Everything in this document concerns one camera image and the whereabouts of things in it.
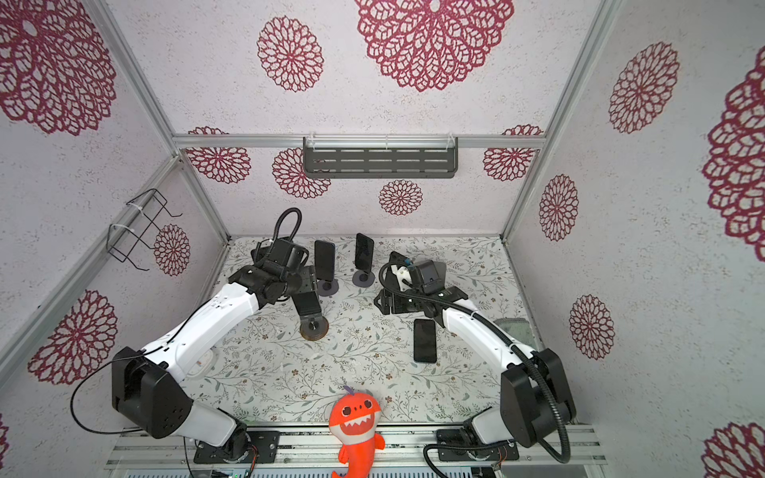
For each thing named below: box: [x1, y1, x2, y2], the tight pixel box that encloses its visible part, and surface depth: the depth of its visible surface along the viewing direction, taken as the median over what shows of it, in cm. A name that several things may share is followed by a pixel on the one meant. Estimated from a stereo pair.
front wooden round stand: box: [298, 313, 329, 342], surface depth 96 cm
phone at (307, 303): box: [291, 290, 322, 316], surface depth 86 cm
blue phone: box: [413, 318, 438, 364], surface depth 93 cm
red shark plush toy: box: [327, 385, 386, 478], surface depth 71 cm
